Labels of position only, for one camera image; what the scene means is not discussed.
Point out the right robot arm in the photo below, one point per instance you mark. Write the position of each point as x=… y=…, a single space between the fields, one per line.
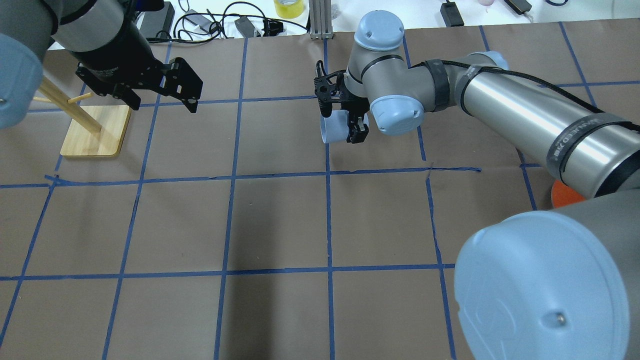
x=382 y=225

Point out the aluminium frame post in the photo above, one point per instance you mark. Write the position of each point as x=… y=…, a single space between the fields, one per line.
x=320 y=17

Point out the wooden mug tree stand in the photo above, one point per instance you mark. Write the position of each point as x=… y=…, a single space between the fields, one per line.
x=95 y=131

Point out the yellow tape roll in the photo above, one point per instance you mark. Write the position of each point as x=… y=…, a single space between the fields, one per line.
x=289 y=9

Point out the orange eco bin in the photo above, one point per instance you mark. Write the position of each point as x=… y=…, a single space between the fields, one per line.
x=562 y=195

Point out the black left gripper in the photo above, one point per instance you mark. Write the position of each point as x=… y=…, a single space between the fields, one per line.
x=121 y=51

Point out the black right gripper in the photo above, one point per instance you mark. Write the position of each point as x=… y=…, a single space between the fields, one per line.
x=357 y=126

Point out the black power adapter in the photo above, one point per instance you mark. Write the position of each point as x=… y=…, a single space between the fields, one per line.
x=156 y=24

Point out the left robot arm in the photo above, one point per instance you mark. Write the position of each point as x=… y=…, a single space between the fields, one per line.
x=29 y=27

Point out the light blue plastic cup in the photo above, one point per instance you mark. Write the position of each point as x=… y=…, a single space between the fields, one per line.
x=334 y=128

